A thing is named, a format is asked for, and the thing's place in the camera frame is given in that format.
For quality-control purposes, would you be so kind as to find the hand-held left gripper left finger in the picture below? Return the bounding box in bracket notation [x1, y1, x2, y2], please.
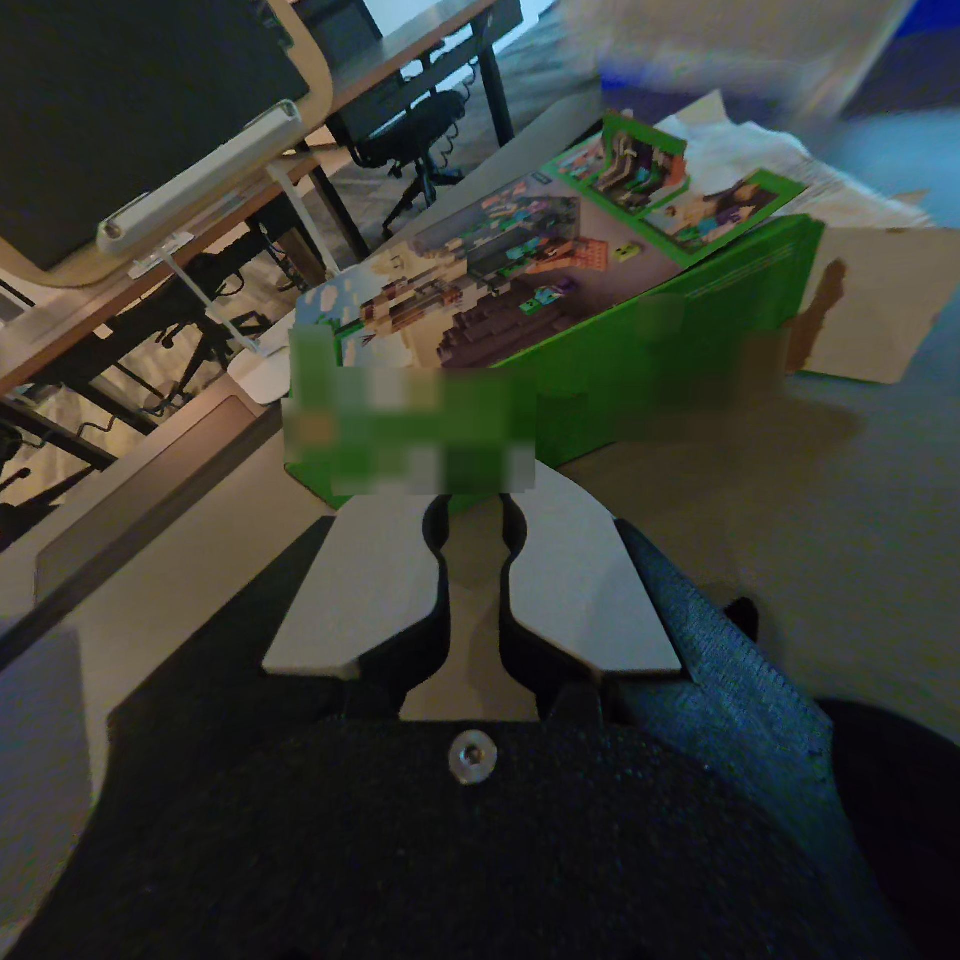
[261, 495, 453, 681]

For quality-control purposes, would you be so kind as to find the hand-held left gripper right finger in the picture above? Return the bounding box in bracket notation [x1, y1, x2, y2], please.
[499, 465, 685, 680]

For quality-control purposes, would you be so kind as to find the green toy brick box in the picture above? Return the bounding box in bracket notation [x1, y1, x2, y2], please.
[283, 108, 944, 519]

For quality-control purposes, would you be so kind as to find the grey desk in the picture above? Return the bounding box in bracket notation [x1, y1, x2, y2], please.
[0, 90, 960, 960]

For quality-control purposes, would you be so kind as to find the black office chair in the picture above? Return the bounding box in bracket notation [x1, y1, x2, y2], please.
[348, 88, 468, 243]

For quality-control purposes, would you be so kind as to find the wooden office table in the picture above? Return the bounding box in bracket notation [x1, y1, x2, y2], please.
[0, 0, 526, 395]

